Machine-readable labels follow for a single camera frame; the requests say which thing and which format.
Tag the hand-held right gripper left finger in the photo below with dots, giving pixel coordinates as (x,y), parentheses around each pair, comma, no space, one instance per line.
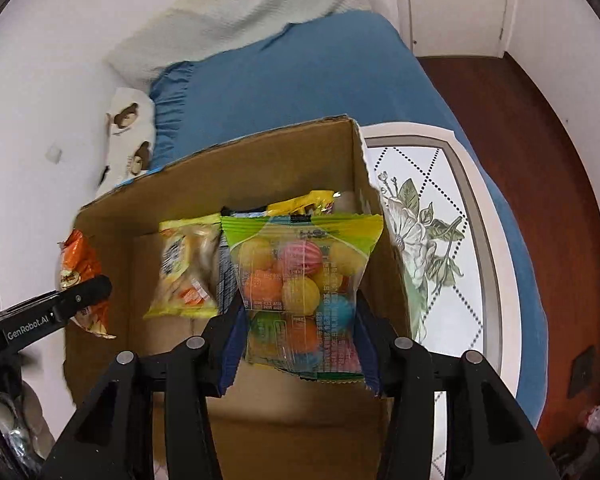
(228,360)

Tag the yellow crinkled snack packet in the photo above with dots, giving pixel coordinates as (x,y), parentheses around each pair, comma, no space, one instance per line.
(302,202)

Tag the white door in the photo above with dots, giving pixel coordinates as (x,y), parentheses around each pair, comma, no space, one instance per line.
(455,5)

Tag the pale green blanket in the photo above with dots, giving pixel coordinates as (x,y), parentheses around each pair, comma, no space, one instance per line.
(240,5)

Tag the orange snack packet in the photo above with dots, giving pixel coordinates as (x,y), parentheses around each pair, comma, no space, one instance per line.
(77,265)

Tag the white floral bed table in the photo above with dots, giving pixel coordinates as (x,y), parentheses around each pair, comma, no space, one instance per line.
(445,195)

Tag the white bear print pillow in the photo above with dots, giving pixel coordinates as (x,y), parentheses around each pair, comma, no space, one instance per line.
(130,125)

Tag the cardboard box with printed sides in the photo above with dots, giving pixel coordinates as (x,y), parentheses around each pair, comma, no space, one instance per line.
(180,360)

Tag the colourful gumball packet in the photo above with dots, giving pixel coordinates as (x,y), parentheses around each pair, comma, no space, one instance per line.
(300,290)

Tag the blue bed sheet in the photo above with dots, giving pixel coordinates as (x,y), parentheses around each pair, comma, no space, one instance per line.
(300,75)

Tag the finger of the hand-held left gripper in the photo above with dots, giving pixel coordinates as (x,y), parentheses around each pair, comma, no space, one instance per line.
(87,292)

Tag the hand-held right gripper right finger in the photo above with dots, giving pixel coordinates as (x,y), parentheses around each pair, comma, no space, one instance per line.
(375,380)

